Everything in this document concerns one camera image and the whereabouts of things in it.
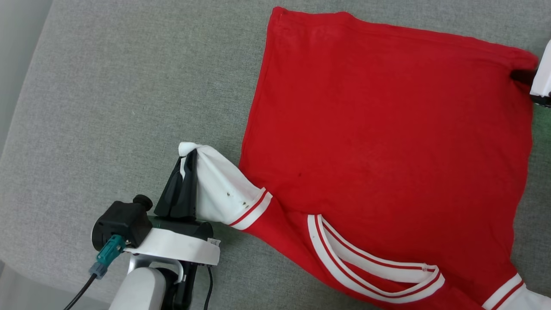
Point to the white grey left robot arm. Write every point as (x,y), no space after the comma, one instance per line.
(137,290)

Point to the red jersey with white trim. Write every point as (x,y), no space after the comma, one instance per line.
(387,129)

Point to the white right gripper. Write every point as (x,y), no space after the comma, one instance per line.
(543,69)

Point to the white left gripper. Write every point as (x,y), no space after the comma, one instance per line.
(181,247)

